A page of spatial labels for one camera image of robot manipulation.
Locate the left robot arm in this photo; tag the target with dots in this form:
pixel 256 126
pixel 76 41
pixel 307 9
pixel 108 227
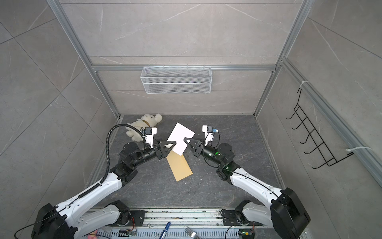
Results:
pixel 71 219

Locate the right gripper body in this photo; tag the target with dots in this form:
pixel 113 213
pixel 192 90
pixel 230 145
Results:
pixel 210 152

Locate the blue marker pen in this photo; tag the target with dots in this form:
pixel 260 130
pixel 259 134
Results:
pixel 165 231

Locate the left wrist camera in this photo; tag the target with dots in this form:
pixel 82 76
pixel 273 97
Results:
pixel 149 135

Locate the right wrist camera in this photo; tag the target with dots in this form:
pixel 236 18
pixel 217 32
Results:
pixel 209 132

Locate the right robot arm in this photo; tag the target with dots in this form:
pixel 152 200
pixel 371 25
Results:
pixel 280 209

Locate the yellow envelope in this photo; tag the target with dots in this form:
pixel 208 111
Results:
pixel 179 166

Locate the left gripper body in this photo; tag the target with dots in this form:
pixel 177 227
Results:
pixel 148 154

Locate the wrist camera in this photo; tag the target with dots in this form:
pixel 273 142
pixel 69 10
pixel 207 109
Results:
pixel 209 132
pixel 149 135

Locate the beige letter paper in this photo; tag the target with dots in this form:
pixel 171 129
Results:
pixel 178 134

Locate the black wire hook rack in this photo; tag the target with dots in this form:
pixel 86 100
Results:
pixel 314 136

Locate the white wire mesh basket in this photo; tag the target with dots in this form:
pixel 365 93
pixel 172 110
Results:
pixel 176 80

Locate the silver fork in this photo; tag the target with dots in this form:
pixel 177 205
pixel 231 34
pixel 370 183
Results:
pixel 192 233

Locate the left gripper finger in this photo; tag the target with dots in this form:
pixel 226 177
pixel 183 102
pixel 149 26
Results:
pixel 164 143
pixel 166 150

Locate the white teddy bear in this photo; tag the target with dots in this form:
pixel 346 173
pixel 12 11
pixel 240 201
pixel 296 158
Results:
pixel 145 121

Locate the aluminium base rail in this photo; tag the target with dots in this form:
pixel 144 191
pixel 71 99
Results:
pixel 207 223

